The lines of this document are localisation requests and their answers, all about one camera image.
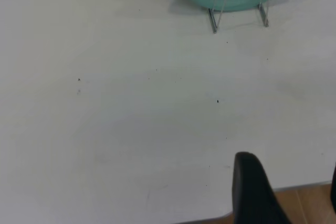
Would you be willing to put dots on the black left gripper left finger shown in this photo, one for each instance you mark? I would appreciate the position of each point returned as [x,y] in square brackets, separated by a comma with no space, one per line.
[252,195]

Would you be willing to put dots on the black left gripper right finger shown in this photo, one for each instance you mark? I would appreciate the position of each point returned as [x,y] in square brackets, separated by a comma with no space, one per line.
[334,190]

